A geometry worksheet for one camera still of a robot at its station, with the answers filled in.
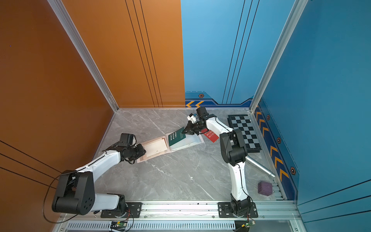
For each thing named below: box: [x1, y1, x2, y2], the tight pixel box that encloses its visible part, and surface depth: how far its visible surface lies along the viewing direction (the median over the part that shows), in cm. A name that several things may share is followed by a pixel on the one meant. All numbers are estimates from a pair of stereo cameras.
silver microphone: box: [245, 155, 276, 178], surface depth 87 cm
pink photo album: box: [136, 132, 205, 164], surface depth 98 cm
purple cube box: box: [257, 180, 273, 197], surface depth 77 cm
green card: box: [168, 126, 186, 147], surface depth 98 cm
